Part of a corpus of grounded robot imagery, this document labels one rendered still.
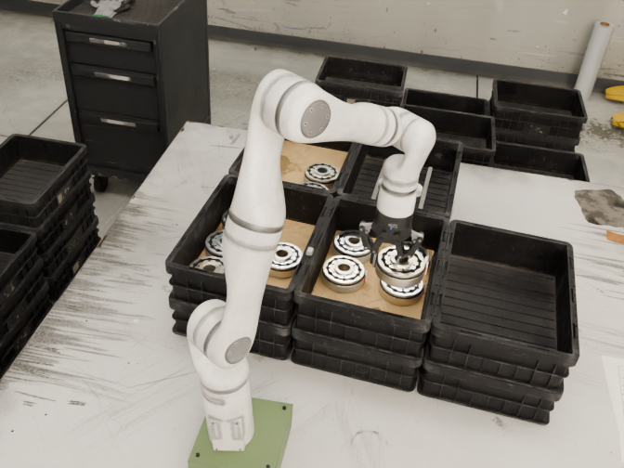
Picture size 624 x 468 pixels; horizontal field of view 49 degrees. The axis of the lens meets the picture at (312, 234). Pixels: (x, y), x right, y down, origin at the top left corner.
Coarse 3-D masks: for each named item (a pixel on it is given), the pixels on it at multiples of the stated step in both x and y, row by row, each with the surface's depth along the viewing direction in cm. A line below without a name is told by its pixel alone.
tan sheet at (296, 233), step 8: (288, 224) 182; (296, 224) 182; (304, 224) 182; (288, 232) 179; (296, 232) 179; (304, 232) 179; (280, 240) 176; (288, 240) 176; (296, 240) 176; (304, 240) 176; (304, 248) 174; (200, 256) 169; (272, 280) 164; (280, 280) 164; (288, 280) 164
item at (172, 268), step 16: (224, 176) 180; (304, 192) 177; (320, 192) 177; (208, 208) 169; (192, 224) 163; (320, 224) 166; (304, 256) 156; (176, 272) 151; (192, 272) 150; (208, 272) 150; (272, 288) 147; (288, 288) 147
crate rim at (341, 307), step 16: (448, 224) 169; (320, 240) 161; (304, 272) 152; (432, 288) 150; (304, 304) 146; (320, 304) 145; (336, 304) 144; (352, 304) 144; (432, 304) 146; (384, 320) 143; (400, 320) 142; (416, 320) 142
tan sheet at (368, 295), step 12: (432, 252) 176; (372, 276) 167; (324, 288) 163; (360, 288) 163; (372, 288) 164; (348, 300) 160; (360, 300) 160; (372, 300) 160; (384, 300) 161; (420, 300) 161; (396, 312) 158; (408, 312) 158; (420, 312) 158
